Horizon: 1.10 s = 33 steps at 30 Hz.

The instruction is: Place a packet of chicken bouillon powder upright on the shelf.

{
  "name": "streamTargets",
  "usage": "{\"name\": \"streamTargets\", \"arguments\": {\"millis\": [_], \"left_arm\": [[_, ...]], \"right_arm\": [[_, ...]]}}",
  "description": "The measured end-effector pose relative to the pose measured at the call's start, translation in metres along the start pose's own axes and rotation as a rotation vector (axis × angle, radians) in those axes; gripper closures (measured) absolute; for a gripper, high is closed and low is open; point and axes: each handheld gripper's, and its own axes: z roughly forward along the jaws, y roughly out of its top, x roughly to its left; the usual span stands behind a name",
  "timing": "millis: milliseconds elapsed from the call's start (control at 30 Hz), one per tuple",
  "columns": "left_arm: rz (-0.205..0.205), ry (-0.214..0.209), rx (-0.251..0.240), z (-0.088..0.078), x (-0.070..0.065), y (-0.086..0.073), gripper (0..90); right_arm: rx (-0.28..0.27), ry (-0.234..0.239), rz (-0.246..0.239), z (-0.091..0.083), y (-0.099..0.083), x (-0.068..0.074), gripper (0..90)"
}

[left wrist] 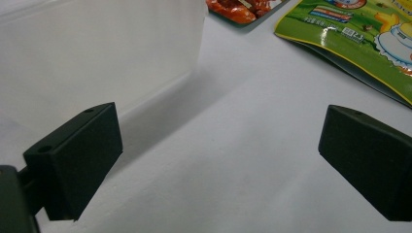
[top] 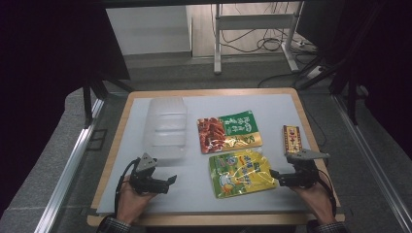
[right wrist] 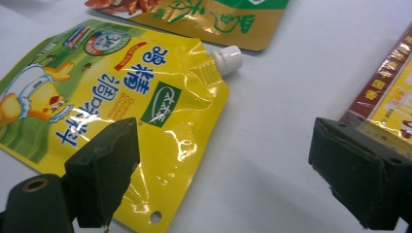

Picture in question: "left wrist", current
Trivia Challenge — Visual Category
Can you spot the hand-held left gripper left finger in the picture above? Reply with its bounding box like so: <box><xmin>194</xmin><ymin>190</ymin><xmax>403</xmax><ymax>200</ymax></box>
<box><xmin>22</xmin><ymin>102</ymin><xmax>124</xmax><ymax>221</ymax></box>

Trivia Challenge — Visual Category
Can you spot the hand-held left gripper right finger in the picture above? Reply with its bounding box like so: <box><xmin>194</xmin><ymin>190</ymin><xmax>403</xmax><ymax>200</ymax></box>
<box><xmin>318</xmin><ymin>104</ymin><xmax>412</xmax><ymax>222</ymax></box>

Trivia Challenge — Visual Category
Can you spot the yellow-green spout pouch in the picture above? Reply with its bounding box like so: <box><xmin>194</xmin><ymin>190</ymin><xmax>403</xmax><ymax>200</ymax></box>
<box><xmin>273</xmin><ymin>0</ymin><xmax>412</xmax><ymax>108</ymax></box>

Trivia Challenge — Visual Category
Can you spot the clear plastic container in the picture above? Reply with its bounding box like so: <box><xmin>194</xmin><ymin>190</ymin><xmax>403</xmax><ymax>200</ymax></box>
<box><xmin>0</xmin><ymin>0</ymin><xmax>208</xmax><ymax>169</ymax></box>

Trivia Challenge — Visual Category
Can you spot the green and red meat packet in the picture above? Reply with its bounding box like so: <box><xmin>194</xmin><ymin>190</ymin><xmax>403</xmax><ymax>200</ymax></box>
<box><xmin>205</xmin><ymin>0</ymin><xmax>291</xmax><ymax>25</ymax></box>

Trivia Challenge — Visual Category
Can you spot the white table mat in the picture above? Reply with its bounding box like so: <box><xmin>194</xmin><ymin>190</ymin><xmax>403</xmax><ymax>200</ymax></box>
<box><xmin>33</xmin><ymin>0</ymin><xmax>412</xmax><ymax>233</ymax></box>

